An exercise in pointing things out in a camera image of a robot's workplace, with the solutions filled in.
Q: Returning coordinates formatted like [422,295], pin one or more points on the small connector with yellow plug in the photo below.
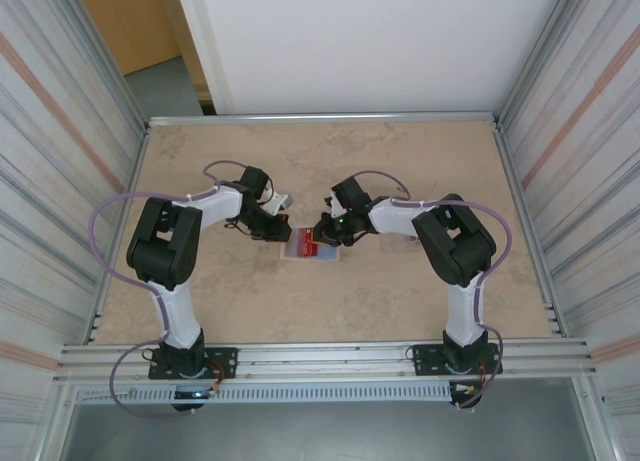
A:
[467,388]

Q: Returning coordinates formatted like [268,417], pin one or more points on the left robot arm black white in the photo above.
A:
[160,251]

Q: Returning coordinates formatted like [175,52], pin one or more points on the beige card holder wallet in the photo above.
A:
[330,255]

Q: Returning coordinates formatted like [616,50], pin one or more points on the orange wooden door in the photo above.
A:
[125,26]

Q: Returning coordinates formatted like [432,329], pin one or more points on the small controller board green light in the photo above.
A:
[195,394]

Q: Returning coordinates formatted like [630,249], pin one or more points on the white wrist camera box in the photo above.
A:
[277,203]
[334,206]

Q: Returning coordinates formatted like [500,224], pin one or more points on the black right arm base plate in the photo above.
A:
[427,358]

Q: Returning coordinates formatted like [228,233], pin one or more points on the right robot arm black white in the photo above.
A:
[455,246]

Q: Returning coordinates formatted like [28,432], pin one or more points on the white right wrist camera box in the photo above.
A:
[334,206]

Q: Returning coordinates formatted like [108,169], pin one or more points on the long aluminium mounting rail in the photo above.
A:
[325,361]

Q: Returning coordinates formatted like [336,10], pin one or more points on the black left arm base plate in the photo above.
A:
[222,363]

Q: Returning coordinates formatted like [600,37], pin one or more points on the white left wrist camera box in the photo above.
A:
[277,203]

